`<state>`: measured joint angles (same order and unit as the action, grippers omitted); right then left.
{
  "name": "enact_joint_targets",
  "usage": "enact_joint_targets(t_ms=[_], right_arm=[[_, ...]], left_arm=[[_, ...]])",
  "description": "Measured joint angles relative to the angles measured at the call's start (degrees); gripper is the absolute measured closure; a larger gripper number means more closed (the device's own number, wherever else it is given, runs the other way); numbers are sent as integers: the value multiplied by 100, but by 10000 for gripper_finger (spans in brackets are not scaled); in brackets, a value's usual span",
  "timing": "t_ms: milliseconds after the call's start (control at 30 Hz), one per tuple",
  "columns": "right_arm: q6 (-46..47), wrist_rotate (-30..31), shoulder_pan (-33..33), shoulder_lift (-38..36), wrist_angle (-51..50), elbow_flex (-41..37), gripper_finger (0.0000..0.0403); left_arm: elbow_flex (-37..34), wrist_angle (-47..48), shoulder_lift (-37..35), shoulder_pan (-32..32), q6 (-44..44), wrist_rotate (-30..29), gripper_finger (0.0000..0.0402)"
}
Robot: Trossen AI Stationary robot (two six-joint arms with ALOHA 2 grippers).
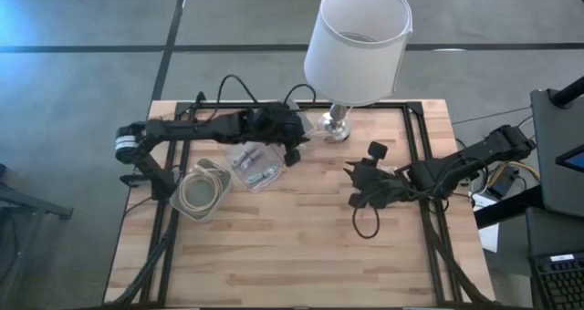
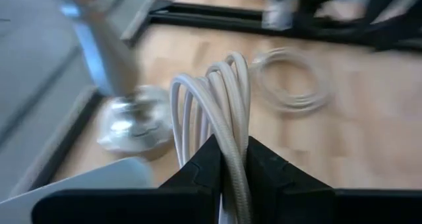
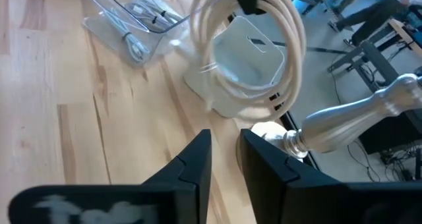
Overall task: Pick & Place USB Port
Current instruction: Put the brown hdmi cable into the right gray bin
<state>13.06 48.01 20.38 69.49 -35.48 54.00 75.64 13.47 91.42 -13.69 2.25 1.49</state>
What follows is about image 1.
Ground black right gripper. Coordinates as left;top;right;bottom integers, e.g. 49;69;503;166
343;160;412;210

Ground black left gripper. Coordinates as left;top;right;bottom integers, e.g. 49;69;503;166
245;102;313;150

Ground clear plastic bag with parts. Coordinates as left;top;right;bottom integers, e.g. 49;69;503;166
224;139;287;194

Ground silver lamp with white shade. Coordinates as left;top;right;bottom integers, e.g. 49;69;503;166
303;0;414;143

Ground white paper sheet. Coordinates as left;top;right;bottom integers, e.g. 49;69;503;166
468;191;501;254

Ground black power box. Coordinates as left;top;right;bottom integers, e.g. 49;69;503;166
486;171;522;200

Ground black metal bar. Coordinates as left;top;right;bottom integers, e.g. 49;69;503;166
473;184;544;230

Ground tablet screen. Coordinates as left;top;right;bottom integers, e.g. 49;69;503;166
555;144;584;173

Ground black keyboard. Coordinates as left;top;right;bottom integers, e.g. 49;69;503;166
527;252;584;310

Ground black pole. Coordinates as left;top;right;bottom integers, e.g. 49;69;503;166
548;76;584;110

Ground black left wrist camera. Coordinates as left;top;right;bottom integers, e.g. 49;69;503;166
282;148;303;168

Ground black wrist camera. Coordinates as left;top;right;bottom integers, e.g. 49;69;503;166
367;140;390;161
282;148;303;168

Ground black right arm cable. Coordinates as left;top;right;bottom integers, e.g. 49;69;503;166
349;199;381;240

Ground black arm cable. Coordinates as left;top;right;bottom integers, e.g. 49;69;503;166
214;74;319;119
349;199;381;240

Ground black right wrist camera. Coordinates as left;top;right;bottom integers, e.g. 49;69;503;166
367;140;390;161

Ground black aluminium table frame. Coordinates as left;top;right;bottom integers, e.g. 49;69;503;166
104;100;496;309

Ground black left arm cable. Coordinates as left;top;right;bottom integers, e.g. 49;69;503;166
214;74;319;119

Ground coiled white cable in bag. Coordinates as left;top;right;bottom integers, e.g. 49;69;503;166
169;157;234;223

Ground yellow wires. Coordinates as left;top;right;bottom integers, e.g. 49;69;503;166
487;160;542;186

